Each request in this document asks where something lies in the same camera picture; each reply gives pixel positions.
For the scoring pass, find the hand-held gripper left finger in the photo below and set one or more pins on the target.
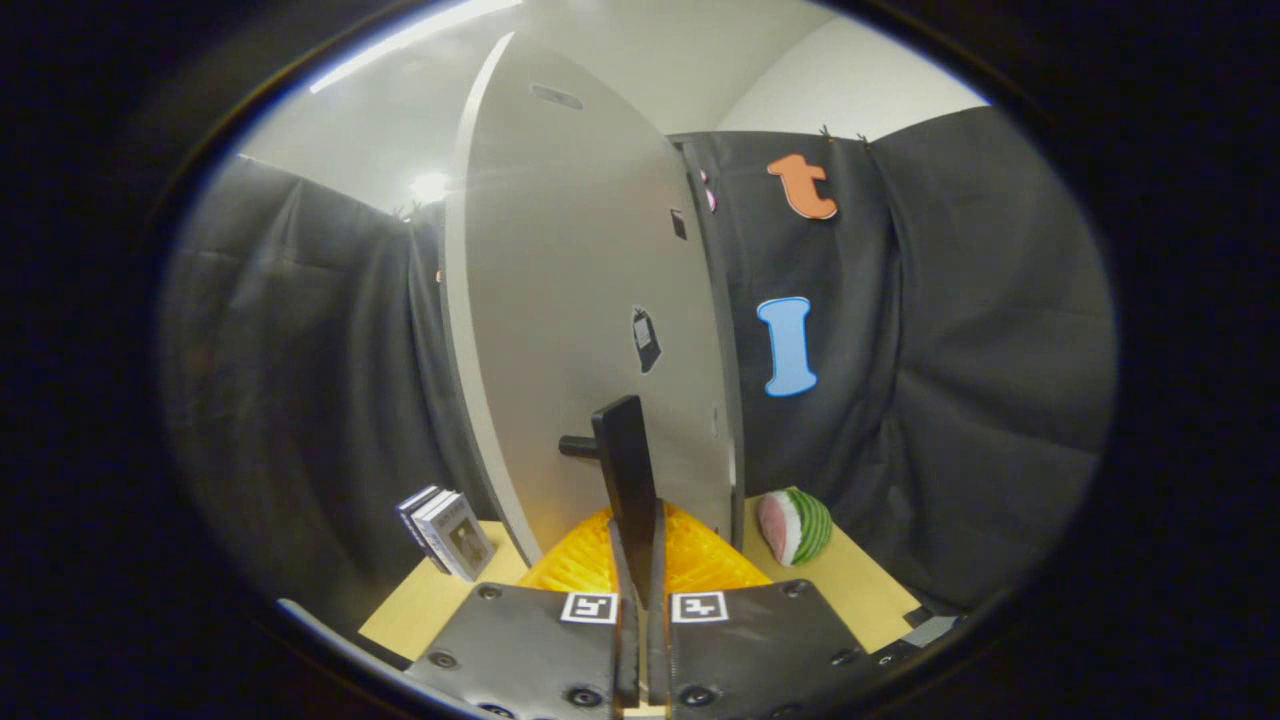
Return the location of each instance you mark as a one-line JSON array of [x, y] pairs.
[[626, 600]]

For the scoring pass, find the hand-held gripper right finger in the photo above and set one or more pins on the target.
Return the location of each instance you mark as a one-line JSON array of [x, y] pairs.
[[658, 600]]

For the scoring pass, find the grey shoe cabinet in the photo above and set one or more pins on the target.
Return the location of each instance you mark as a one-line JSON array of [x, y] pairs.
[[727, 350]]

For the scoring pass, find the watermelon slice toy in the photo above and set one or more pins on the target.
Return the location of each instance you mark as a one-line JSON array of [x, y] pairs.
[[800, 528]]

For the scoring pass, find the dark cover book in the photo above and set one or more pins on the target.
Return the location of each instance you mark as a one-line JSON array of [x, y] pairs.
[[412, 512]]

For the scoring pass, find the grey tape piece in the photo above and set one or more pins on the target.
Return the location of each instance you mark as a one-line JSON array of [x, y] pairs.
[[930, 631]]

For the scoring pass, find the black backdrop cloth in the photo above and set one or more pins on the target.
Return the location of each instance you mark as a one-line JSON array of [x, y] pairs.
[[950, 350]]

